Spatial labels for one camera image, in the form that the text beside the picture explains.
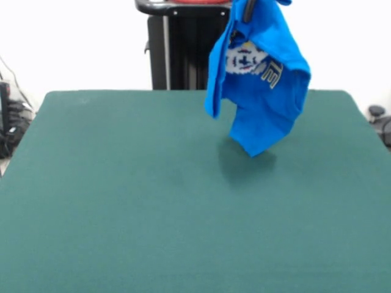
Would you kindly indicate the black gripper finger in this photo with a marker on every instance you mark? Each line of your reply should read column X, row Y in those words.
column 248, row 13

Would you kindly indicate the blue printed shirt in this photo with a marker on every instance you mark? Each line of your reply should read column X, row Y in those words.
column 262, row 116

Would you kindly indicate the grey chair base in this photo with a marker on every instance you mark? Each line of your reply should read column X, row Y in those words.
column 376, row 110

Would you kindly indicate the dark green table cloth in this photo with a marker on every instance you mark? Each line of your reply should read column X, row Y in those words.
column 122, row 198

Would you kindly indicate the black upright stand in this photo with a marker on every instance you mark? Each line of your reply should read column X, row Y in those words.
column 4, row 103

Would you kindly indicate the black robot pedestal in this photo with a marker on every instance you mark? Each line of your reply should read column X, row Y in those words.
column 183, row 55

